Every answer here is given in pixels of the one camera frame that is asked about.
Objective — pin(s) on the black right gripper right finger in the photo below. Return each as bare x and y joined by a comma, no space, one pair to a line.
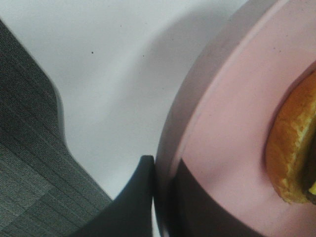
186,210

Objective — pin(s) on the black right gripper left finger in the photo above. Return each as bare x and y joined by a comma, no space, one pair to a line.
130,214

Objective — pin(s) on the pink round plate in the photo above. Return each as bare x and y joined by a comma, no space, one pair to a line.
220,120

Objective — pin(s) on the burger with lettuce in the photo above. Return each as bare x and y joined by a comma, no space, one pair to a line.
290,152

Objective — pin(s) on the grey woven floor mat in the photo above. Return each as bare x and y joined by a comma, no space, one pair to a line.
44,192

